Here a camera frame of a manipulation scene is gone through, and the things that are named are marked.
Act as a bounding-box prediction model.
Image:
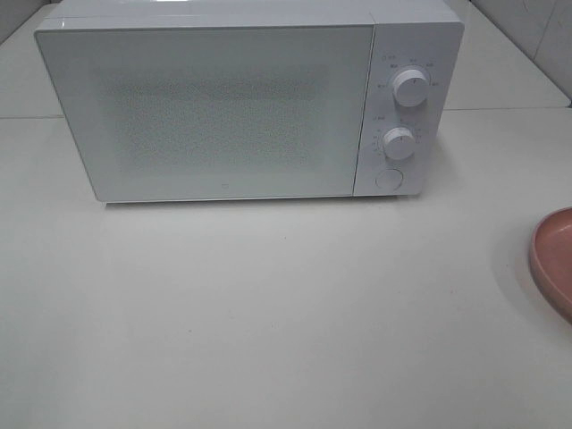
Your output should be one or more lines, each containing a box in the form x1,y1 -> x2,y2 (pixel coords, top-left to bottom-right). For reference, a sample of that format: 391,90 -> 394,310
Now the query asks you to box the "round white door release button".
375,169 -> 403,193

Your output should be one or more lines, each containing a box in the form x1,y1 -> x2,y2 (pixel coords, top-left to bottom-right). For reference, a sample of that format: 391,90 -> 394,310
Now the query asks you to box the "pink round plate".
528,207 -> 572,324

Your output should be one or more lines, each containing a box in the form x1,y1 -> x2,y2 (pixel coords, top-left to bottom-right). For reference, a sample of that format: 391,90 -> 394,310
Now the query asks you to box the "lower white microwave knob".
382,127 -> 416,161

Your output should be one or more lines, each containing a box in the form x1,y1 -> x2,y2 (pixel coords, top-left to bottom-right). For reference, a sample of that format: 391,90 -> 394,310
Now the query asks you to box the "white microwave knob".
382,127 -> 416,161
391,67 -> 430,107

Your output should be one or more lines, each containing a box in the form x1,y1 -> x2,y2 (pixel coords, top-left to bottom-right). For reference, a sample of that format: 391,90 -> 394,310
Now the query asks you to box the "upper white microwave knob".
391,67 -> 430,107

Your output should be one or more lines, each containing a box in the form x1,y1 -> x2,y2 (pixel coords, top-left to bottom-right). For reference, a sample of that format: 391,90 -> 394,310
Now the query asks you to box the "white microwave oven body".
34,1 -> 464,198

